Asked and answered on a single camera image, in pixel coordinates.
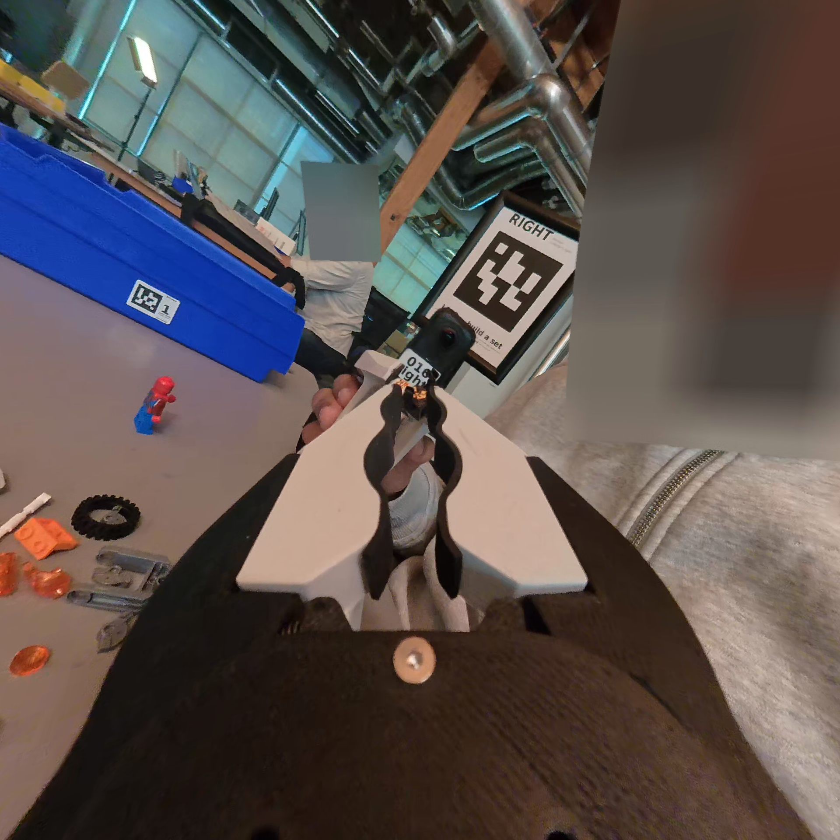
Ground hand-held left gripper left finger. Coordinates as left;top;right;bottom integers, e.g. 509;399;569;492
236;387;404;631

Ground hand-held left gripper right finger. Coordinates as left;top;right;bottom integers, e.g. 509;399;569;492
423;387;588;632

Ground black flame print minifigure torso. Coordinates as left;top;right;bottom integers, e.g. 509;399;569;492
392;382;429;421

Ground person's right forearm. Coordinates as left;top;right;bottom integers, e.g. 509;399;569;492
390;465;441;551

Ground person's right hand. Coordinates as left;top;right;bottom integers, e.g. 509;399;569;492
303;374;435;501

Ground framed marker sign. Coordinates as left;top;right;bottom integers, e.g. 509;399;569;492
410;190;582;386

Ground wooden workbench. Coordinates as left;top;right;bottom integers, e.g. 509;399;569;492
66;141;296;280

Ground red and blue minifigure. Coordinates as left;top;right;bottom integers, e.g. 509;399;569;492
134;375;177;436

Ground wooden beam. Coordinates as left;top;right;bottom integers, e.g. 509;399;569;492
378;36;509;257

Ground grey wrench shaped piece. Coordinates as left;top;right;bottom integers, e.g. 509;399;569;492
96;612;140;652

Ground grey technic beam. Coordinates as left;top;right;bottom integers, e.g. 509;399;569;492
67;588;144;615

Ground small black rubber tyre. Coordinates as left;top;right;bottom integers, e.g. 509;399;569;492
70;494;142;542

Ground black bag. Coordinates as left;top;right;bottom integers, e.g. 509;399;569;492
180;193;307;310

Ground orange slope brick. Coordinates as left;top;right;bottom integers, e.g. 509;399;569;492
14;517;79;560

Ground clear orange chunky piece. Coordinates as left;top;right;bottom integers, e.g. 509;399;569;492
23;562;72;600

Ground silver ventilation ducts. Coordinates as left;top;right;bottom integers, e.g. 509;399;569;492
394;0;608;212

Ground blue plastic bin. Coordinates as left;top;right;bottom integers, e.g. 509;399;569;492
0;121;307;385

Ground light panel on stand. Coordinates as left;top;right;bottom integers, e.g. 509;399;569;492
117;34;160;161

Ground yellow boxes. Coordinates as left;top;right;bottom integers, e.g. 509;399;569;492
0;62;67;114

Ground grey technic frame piece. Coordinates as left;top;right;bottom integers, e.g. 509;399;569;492
94;545;173;592

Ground white ridged flexible hose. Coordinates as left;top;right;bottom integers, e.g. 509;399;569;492
0;492;53;540

